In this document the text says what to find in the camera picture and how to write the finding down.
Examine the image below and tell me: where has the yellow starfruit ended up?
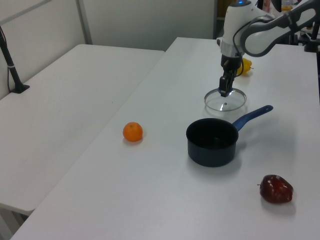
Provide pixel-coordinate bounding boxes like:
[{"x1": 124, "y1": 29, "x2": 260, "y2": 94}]
[{"x1": 236, "y1": 57, "x2": 254, "y2": 77}]

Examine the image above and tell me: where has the dark red apple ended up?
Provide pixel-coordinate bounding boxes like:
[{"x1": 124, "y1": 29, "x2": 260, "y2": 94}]
[{"x1": 257, "y1": 174, "x2": 294, "y2": 204}]

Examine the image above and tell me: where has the black pole stand with base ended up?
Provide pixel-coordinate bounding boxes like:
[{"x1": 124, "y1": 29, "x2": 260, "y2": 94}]
[{"x1": 0, "y1": 24, "x2": 31, "y2": 94}]

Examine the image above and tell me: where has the orange mandarin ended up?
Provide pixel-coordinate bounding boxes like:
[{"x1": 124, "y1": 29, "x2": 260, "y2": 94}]
[{"x1": 122, "y1": 121, "x2": 144, "y2": 143}]

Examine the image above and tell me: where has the glass lid with blue knob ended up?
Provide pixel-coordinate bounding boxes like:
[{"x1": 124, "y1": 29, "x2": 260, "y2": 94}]
[{"x1": 203, "y1": 86, "x2": 247, "y2": 114}]

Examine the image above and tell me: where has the white side table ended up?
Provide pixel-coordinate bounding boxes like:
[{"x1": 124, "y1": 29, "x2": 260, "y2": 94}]
[{"x1": 0, "y1": 43, "x2": 166, "y2": 216}]

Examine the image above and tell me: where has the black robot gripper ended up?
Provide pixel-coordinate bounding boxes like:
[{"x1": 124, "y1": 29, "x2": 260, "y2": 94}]
[{"x1": 219, "y1": 54, "x2": 244, "y2": 98}]

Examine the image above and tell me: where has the black camera stand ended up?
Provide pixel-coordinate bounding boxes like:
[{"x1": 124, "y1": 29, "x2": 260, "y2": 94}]
[{"x1": 303, "y1": 20, "x2": 320, "y2": 53}]

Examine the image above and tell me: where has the dark saucepan with blue handle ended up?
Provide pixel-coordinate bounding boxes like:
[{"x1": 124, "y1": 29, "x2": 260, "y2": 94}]
[{"x1": 185, "y1": 104, "x2": 274, "y2": 168}]

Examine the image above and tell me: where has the dark robot arm cable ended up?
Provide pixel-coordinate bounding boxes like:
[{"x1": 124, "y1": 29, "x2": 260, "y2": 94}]
[{"x1": 232, "y1": 14, "x2": 276, "y2": 59}]

